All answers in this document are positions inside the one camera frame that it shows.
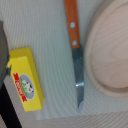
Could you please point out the wooden handled knife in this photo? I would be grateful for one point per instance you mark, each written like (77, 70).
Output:
(77, 54)

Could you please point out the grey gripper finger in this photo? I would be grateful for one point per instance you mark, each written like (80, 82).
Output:
(4, 54)

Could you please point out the round wooden plate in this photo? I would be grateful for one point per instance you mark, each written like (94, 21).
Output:
(106, 49)

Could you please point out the beige woven placemat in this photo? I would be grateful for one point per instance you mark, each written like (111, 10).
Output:
(41, 26)

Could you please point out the yellow butter box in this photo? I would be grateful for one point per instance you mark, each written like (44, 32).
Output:
(25, 78)

